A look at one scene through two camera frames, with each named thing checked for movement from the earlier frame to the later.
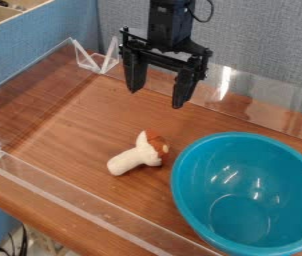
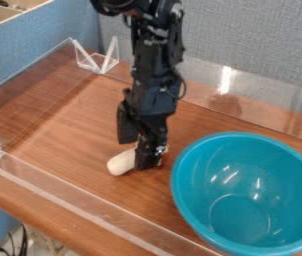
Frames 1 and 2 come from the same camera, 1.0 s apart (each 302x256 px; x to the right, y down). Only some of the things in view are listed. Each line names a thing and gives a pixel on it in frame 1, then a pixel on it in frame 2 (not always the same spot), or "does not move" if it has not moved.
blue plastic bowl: x=247 y=191 does not move
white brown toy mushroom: x=150 y=153 does not move
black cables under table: x=12 y=245 does not move
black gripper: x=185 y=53 to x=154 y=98
